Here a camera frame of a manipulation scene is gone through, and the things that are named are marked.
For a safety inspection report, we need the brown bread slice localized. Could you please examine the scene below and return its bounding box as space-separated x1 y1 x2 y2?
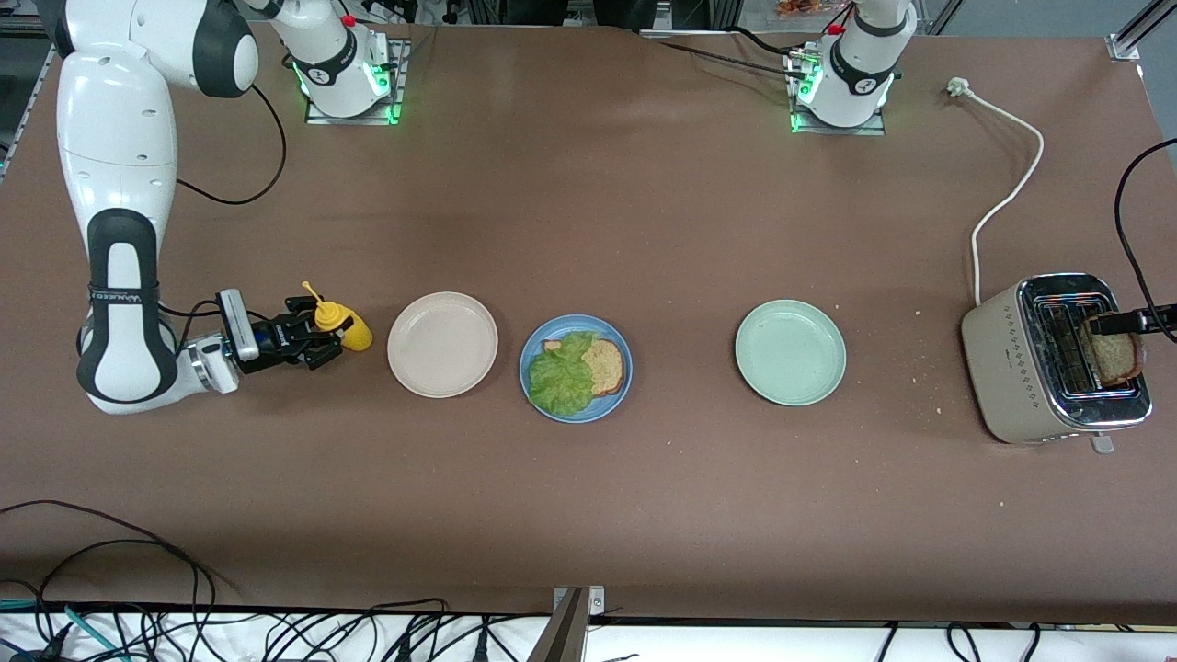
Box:
1083 313 1147 387
547 338 627 398

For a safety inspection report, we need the yellow mustard squeeze bottle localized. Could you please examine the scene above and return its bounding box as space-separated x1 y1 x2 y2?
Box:
302 280 374 353

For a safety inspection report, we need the green lettuce leaf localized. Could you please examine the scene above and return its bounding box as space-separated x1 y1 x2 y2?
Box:
527 331 599 417

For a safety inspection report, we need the beige plate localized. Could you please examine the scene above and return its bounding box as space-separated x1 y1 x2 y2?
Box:
386 291 499 400

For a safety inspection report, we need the blue plate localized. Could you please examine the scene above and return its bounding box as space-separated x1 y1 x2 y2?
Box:
519 314 634 425

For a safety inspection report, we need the mint green plate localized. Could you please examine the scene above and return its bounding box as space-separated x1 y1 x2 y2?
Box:
734 299 848 407

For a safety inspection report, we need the beige chrome two-slot toaster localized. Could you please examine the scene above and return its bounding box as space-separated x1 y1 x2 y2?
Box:
961 272 1153 454

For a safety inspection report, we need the white lower board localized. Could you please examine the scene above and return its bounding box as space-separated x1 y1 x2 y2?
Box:
0 607 1177 662

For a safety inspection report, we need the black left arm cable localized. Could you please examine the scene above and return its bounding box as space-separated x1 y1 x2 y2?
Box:
1114 138 1177 318

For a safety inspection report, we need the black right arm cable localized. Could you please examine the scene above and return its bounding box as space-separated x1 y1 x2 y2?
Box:
156 83 288 318

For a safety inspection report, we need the long looping black cable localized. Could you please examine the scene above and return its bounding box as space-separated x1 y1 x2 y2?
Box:
0 500 217 662

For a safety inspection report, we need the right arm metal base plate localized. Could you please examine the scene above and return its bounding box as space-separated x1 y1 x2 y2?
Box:
303 37 410 125

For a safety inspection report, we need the white toaster power cord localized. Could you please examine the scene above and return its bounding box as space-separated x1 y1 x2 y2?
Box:
947 77 1046 306

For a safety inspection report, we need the aluminium frame rail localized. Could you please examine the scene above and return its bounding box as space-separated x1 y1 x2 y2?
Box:
1106 0 1177 63

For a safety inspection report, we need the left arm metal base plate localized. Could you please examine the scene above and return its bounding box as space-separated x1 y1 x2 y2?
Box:
786 51 888 137

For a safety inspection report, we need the teal cable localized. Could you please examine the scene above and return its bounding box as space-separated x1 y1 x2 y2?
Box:
0 599 120 662

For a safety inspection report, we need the metal table edge bracket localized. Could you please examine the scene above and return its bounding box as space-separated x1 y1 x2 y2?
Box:
527 586 608 662

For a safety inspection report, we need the black cable by arm base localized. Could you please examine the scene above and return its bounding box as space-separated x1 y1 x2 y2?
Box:
639 26 810 79

